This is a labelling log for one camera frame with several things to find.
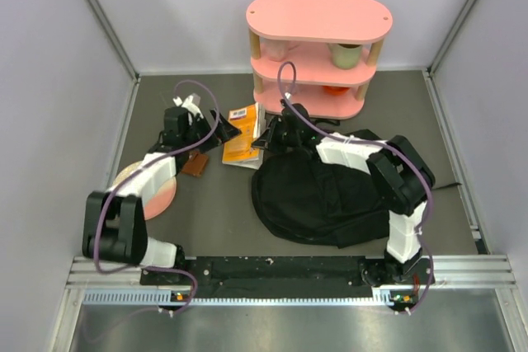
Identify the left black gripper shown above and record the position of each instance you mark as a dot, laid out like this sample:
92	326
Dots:
223	132

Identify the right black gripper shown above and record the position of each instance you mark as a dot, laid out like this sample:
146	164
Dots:
267	139

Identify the orange paperback book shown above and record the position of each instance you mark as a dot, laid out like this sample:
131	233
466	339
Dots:
239	152

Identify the black student backpack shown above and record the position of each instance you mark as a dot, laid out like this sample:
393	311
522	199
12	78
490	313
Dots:
303	199

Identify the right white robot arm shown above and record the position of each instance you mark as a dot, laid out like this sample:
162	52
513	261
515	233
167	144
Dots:
403	249

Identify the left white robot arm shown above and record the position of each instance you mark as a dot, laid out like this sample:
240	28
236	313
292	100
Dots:
114	226

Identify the brown leather wallet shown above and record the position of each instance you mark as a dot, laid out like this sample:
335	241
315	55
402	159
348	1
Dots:
196	164

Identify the orange bowl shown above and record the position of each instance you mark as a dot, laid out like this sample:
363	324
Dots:
335	91

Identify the pink mug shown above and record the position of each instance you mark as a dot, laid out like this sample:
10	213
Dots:
277	50

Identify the cream floral plate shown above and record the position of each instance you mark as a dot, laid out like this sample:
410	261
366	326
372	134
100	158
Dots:
159	200

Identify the pink three-tier shelf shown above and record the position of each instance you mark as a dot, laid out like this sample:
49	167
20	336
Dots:
307	68

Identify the green mug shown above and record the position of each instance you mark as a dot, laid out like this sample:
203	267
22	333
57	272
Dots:
345	56

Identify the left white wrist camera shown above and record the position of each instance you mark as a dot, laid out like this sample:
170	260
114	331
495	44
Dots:
192	104

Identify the grey cable duct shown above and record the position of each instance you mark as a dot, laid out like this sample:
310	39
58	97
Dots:
166	297

